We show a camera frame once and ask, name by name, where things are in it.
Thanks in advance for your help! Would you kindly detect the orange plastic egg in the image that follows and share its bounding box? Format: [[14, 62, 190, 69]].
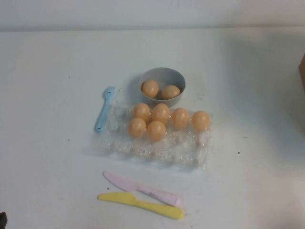
[[171, 107, 191, 130], [162, 85, 181, 100], [128, 117, 147, 138], [142, 80, 160, 98], [192, 110, 211, 132], [147, 120, 167, 142], [152, 103, 171, 125], [132, 103, 152, 122]]

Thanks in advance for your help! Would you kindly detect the clear plastic egg tray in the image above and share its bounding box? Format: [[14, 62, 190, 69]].
[[91, 102, 212, 171]]

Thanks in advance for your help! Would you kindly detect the brown cardboard box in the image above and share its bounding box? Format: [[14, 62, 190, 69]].
[[298, 53, 305, 93]]

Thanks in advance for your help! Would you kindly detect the grey round bowl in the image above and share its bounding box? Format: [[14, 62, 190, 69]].
[[139, 67, 186, 107]]

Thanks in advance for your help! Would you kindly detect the light blue plastic fork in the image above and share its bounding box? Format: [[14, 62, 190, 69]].
[[94, 85, 116, 133]]

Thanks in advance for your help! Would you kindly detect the pink plastic knife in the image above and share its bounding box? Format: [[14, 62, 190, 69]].
[[102, 171, 183, 207]]

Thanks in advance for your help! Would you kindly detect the yellow plastic knife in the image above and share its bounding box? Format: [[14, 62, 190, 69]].
[[97, 192, 185, 220]]

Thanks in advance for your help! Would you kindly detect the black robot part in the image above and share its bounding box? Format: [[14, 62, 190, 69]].
[[0, 211, 8, 229]]

